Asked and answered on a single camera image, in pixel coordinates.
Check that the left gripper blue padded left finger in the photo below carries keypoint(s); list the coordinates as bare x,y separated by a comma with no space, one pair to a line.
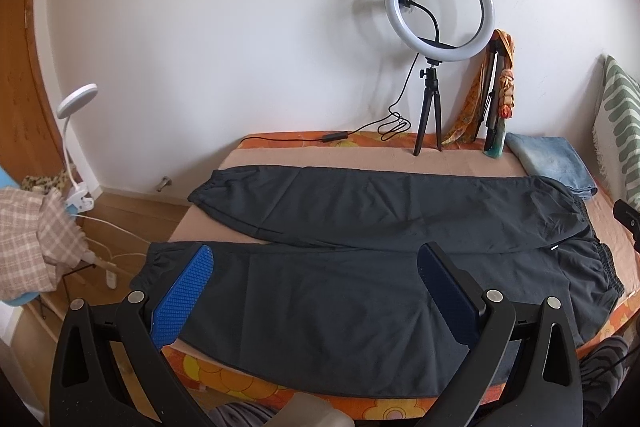
174,295

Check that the white ring light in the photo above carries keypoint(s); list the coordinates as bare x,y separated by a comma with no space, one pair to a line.
445,31

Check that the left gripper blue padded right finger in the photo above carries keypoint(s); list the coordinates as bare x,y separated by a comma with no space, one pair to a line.
476,322

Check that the folded black stand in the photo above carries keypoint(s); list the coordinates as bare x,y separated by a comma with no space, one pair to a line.
495,101

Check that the folded blue jeans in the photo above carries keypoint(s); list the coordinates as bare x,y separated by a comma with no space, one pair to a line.
554,158

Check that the wooden door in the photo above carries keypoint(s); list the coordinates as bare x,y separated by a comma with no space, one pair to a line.
31,144

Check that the white clip desk lamp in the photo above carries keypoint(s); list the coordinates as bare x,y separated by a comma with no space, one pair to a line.
79,199

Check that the metal door stopper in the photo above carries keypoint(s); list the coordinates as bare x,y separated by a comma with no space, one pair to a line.
164,182

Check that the plaid cloth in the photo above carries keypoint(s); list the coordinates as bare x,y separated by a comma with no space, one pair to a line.
39,240

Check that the dark grey pants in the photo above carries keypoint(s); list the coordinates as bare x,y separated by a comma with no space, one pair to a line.
325,295

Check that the black tripod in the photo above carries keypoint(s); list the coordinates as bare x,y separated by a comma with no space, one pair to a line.
431,103

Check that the orange floral bed sheet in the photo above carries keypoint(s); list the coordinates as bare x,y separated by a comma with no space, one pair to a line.
365,150

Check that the green white patterned pillow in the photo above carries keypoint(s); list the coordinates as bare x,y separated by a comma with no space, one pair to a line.
616,133

